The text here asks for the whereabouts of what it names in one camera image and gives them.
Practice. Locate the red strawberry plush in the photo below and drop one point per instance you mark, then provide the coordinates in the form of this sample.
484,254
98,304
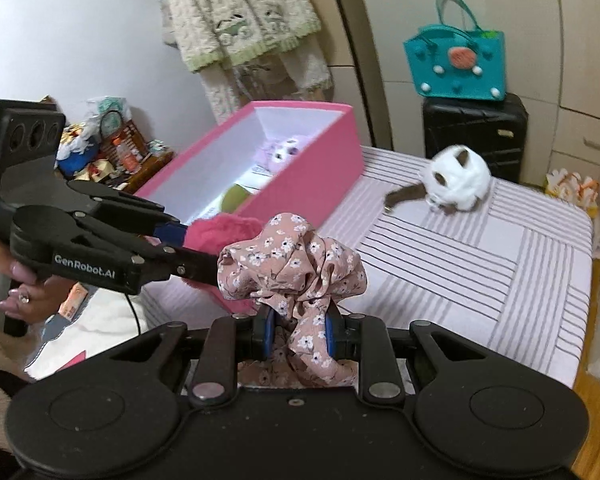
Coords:
220,232

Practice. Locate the white cloth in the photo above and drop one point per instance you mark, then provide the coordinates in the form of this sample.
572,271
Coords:
100,335

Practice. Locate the white plush with brown ears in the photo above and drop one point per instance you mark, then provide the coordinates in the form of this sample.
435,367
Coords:
457,177

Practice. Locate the person's left hand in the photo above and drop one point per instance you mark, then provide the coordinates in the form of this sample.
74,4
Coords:
40,295

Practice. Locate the pink cardboard box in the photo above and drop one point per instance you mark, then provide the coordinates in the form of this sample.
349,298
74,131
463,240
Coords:
300,180

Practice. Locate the blue white wipes pack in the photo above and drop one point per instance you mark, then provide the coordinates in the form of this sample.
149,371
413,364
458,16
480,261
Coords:
255,174

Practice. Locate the orange white plush toy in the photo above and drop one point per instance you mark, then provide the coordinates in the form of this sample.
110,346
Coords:
572,187

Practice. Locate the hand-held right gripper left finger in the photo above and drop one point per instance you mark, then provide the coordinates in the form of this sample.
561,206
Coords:
268,332

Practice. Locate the wicker basket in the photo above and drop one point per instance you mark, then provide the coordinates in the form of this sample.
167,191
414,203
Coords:
130,150

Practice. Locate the green round plush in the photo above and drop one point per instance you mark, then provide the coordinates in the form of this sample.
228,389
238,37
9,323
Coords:
235,197

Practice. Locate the teal felt tote bag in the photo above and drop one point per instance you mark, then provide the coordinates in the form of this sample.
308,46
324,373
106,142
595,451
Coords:
455,62

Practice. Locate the orange packet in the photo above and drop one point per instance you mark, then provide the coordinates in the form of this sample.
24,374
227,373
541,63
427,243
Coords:
75,302

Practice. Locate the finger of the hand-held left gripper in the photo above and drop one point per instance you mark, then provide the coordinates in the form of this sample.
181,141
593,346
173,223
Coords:
190,265
130,205

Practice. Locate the striped bedsheet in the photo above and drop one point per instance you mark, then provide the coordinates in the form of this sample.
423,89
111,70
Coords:
480,270

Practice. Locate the pink floral scrunchie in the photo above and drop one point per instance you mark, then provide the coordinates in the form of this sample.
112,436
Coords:
290,265

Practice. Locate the black suitcase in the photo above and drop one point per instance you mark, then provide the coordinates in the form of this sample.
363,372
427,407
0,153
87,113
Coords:
472,135

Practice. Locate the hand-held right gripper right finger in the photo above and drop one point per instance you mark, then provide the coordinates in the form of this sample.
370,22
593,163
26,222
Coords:
330,332

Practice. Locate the grey three-door wardrobe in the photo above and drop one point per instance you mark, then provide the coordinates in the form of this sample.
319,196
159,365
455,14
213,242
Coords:
580,60

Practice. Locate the purple plush toy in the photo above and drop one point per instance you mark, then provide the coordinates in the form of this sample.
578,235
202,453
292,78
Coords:
285,152

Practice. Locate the pile of small clutter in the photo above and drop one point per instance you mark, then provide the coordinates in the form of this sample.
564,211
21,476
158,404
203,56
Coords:
80,160

